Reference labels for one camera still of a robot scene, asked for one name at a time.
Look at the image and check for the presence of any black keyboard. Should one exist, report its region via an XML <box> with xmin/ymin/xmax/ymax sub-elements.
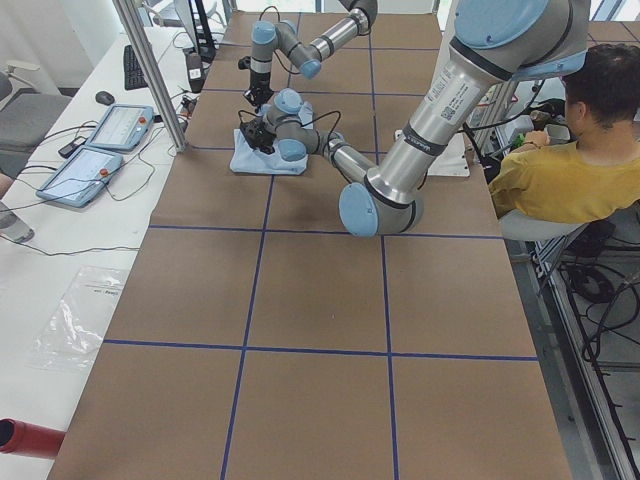
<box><xmin>123</xmin><ymin>45</ymin><xmax>148</xmax><ymax>91</ymax></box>

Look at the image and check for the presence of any black smartphone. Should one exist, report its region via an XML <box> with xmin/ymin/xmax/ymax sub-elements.
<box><xmin>58</xmin><ymin>140</ymin><xmax>85</xmax><ymax>159</ymax></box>

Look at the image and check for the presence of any upper teach pendant tablet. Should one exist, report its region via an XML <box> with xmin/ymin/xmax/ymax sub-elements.
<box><xmin>86</xmin><ymin>104</ymin><xmax>154</xmax><ymax>152</ymax></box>

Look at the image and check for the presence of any black computer mouse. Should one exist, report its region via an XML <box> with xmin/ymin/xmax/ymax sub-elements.
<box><xmin>95</xmin><ymin>91</ymin><xmax>115</xmax><ymax>106</ymax></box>

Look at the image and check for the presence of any lower teach pendant tablet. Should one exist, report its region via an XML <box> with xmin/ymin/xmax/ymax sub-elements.
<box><xmin>36</xmin><ymin>146</ymin><xmax>123</xmax><ymax>208</ymax></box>

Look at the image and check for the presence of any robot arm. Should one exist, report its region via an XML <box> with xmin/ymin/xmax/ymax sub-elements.
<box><xmin>238</xmin><ymin>1</ymin><xmax>590</xmax><ymax>237</ymax></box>
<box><xmin>238</xmin><ymin>0</ymin><xmax>378</xmax><ymax>110</ymax></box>

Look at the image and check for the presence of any clear plastic bag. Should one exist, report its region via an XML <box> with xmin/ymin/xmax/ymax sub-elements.
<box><xmin>26</xmin><ymin>266</ymin><xmax>130</xmax><ymax>372</ymax></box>

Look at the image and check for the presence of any white chair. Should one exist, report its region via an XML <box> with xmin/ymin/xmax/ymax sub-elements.
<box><xmin>498</xmin><ymin>209</ymin><xmax>585</xmax><ymax>242</ymax></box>

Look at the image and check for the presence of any teach pendant tablet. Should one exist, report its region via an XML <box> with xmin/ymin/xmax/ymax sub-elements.
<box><xmin>36</xmin><ymin>146</ymin><xmax>123</xmax><ymax>208</ymax></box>
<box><xmin>86</xmin><ymin>104</ymin><xmax>154</xmax><ymax>152</ymax></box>

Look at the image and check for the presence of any aluminium frame post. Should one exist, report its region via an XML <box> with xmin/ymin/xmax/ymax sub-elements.
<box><xmin>112</xmin><ymin>0</ymin><xmax>187</xmax><ymax>153</ymax></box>

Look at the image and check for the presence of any red cylinder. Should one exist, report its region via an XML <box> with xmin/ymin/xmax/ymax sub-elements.
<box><xmin>1</xmin><ymin>418</ymin><xmax>66</xmax><ymax>459</ymax></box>

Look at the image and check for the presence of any person in yellow shirt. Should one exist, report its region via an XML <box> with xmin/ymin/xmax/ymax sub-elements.
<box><xmin>488</xmin><ymin>44</ymin><xmax>639</xmax><ymax>224</ymax></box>

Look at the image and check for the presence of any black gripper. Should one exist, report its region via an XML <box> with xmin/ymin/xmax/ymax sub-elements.
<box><xmin>238</xmin><ymin>56</ymin><xmax>274</xmax><ymax>113</ymax></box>
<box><xmin>240</xmin><ymin>117</ymin><xmax>276</xmax><ymax>154</ymax></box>

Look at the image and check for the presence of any light blue striped shirt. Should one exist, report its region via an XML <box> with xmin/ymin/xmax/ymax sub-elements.
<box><xmin>230</xmin><ymin>129</ymin><xmax>308</xmax><ymax>175</ymax></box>

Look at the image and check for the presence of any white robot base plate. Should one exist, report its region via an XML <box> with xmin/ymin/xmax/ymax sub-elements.
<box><xmin>394</xmin><ymin>128</ymin><xmax>472</xmax><ymax>178</ymax></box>

